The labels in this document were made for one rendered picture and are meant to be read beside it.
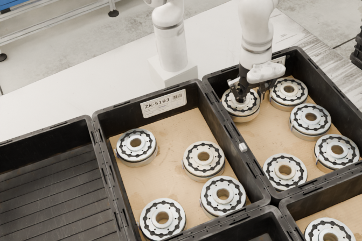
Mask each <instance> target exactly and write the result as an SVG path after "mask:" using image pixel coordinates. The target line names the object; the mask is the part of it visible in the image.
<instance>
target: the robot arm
mask: <svg viewBox="0 0 362 241"><path fill-rule="evenodd" d="M280 1H281V0H239V5H238V15H239V20H240V25H241V28H242V38H241V47H240V59H239V74H238V76H237V79H235V80H233V81H232V80H231V79H229V80H227V83H228V85H229V87H230V89H231V91H232V93H233V95H234V97H235V99H236V100H237V99H239V103H244V102H245V101H246V96H247V94H248V93H249V92H250V89H251V88H253V87H258V89H257V94H258V96H259V98H260V103H262V101H263V100H264V95H265V93H266V91H267V90H272V88H273V87H274V85H275V83H276V81H277V79H278V78H279V77H280V76H283V75H284V74H285V71H286V68H285V66H284V65H282V64H280V63H273V62H271V59H272V42H273V34H274V27H273V24H272V22H271V21H270V20H269V17H270V14H271V13H272V12H273V11H274V9H275V8H276V7H277V6H278V4H279V3H280ZM144 2H145V3H146V4H147V5H148V6H150V7H152V8H155V9H154V10H153V12H152V23H153V26H154V32H155V43H156V48H157V54H158V60H159V61H160V65H161V67H162V69H164V70H165V71H167V72H178V71H180V70H182V69H184V68H185V67H186V66H187V64H188V59H187V48H186V39H185V29H184V20H183V14H184V0H144ZM264 81H265V83H264ZM238 83H240V89H239V91H237V90H236V89H237V86H238Z"/></svg>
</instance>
